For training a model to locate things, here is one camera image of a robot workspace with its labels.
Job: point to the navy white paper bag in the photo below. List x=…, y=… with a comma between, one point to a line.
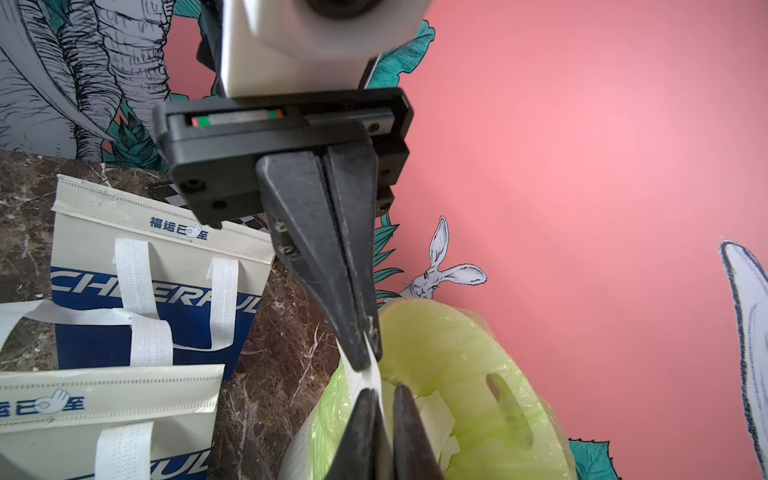
x=207, y=283
x=150, y=419

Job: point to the yellow-green plastic bin liner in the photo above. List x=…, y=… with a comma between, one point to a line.
x=483, y=417

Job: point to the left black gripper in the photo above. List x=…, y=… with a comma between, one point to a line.
x=214, y=147

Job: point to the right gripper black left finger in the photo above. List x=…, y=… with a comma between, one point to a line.
x=355, y=458

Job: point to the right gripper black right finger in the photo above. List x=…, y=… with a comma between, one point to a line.
x=413, y=455

